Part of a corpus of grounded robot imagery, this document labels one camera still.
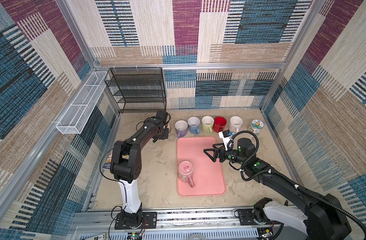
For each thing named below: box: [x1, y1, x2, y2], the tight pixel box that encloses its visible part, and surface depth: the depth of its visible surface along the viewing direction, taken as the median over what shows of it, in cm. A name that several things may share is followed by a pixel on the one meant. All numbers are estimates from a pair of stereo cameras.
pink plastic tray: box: [177, 136, 227, 196], surface depth 89 cm
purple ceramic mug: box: [174, 120, 188, 139], surface depth 104 cm
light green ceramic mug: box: [201, 115, 215, 133], surface depth 104 cm
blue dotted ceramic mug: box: [187, 116, 201, 135], surface depth 104 cm
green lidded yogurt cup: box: [251, 119, 264, 136], surface depth 104 cm
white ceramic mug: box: [229, 116, 243, 135], surface depth 104 cm
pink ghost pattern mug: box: [178, 160, 195, 188], surface depth 80 cm
